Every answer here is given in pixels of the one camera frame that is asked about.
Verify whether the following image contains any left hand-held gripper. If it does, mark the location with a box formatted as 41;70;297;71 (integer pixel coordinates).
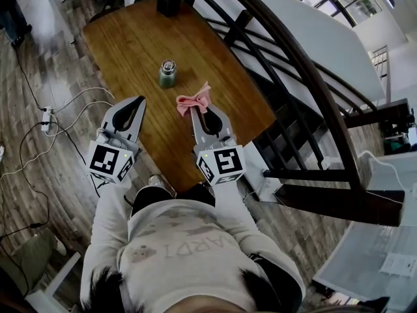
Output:
85;95;147;185

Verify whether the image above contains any person's left forearm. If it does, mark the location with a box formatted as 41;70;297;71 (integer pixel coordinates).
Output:
79;177;133;273

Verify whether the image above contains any white paper sheet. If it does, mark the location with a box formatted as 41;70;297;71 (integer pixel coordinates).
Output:
379;251;414;278

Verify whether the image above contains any person's leg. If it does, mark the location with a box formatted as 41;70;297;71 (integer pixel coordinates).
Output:
131;185;173;216
175;183;216;208

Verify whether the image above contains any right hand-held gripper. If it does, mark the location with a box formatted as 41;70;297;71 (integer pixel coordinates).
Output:
189;105;246;187

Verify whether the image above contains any olive green bag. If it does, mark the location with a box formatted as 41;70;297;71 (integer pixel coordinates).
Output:
12;228;68;285

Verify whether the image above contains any grey desk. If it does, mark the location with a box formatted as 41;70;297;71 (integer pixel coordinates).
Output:
311;220;417;303

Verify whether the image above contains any black pen holder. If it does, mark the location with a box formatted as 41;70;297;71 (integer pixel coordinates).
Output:
156;0;182;18

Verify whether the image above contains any thick white cable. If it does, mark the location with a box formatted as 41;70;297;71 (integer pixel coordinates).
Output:
358;150;408;205

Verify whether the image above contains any person's white sweater torso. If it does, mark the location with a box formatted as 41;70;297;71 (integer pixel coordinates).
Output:
79;197;307;313

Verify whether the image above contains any black cable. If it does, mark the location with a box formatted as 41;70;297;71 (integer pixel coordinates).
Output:
0;121;102;241
12;44;46;111

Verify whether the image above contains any person's left leg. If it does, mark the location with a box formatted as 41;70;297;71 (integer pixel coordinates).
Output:
131;185;173;216

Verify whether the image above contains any white metal table frame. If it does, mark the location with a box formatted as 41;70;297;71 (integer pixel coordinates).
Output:
25;251;82;313

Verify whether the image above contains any pink cloth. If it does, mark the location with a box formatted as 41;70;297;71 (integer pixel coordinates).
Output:
175;80;212;117

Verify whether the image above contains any person's right leg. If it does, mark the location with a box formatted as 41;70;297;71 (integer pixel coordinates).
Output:
175;183;216;208

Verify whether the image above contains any person's right forearm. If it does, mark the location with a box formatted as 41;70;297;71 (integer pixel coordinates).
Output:
211;176;261;237

